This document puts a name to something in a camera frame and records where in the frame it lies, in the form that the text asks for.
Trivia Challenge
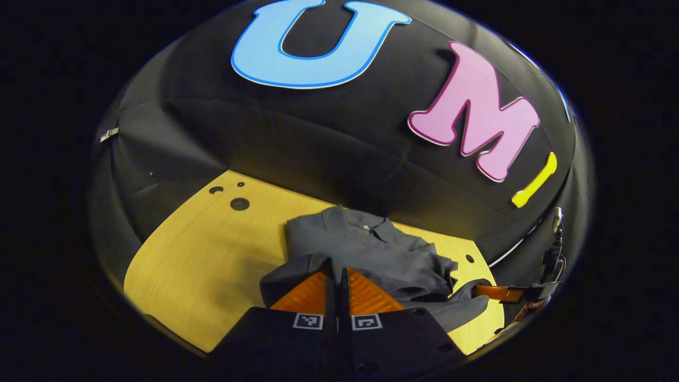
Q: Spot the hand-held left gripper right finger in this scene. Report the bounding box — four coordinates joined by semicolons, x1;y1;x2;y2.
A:
339;267;467;382

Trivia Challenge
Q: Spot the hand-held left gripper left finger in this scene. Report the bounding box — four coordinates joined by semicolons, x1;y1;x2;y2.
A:
210;260;337;382

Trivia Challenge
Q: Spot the grey long-sleeved shirt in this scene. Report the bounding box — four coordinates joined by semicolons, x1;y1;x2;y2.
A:
259;206;493;335

